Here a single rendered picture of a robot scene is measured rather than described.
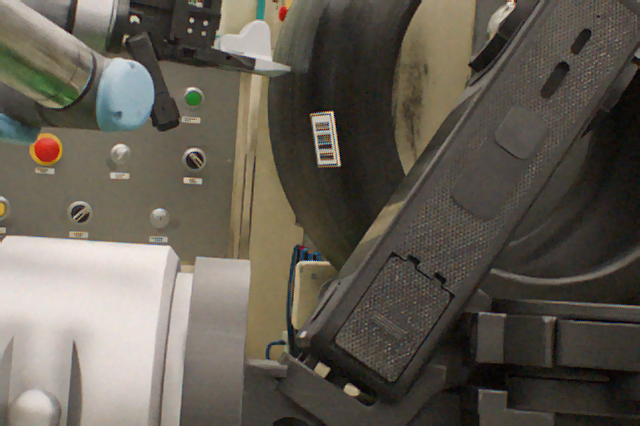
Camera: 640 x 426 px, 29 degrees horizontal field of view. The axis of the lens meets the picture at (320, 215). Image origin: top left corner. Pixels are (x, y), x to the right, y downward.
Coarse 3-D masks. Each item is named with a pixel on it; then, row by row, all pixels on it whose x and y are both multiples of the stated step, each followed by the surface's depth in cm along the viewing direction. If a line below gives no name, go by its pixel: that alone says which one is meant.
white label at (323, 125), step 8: (328, 112) 134; (312, 120) 137; (320, 120) 136; (328, 120) 135; (312, 128) 137; (320, 128) 136; (328, 128) 135; (320, 136) 136; (328, 136) 135; (336, 136) 134; (320, 144) 137; (328, 144) 135; (336, 144) 134; (320, 152) 137; (328, 152) 136; (336, 152) 134; (320, 160) 137; (328, 160) 136; (336, 160) 135
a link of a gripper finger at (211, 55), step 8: (208, 48) 138; (184, 56) 139; (192, 56) 139; (200, 56) 138; (208, 56) 138; (216, 56) 138; (224, 56) 138; (232, 56) 138; (240, 56) 140; (248, 56) 140; (224, 64) 138; (232, 64) 139; (240, 64) 139; (248, 64) 140
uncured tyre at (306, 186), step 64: (320, 0) 139; (384, 0) 135; (320, 64) 137; (384, 64) 135; (384, 128) 135; (320, 192) 140; (384, 192) 136; (576, 192) 172; (512, 256) 170; (576, 256) 170
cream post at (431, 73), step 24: (432, 0) 176; (456, 0) 177; (432, 24) 177; (456, 24) 178; (408, 48) 176; (432, 48) 177; (456, 48) 178; (408, 72) 176; (432, 72) 177; (456, 72) 178; (408, 96) 177; (432, 96) 177; (456, 96) 178; (408, 120) 177; (432, 120) 178; (408, 144) 177; (408, 168) 177
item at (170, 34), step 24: (120, 0) 136; (144, 0) 138; (168, 0) 139; (192, 0) 139; (216, 0) 138; (120, 24) 136; (144, 24) 139; (168, 24) 139; (192, 24) 139; (216, 24) 140; (168, 48) 138; (192, 48) 138
